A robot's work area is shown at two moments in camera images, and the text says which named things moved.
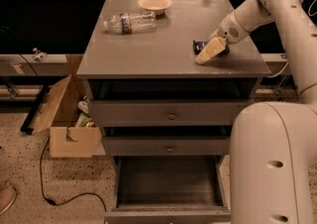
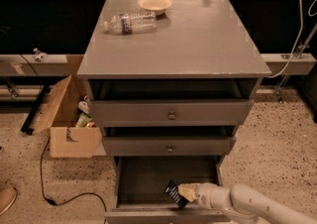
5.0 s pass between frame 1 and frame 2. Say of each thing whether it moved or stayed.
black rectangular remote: moved
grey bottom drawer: stayed
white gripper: moved
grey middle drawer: stayed
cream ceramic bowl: stayed
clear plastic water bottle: stayed
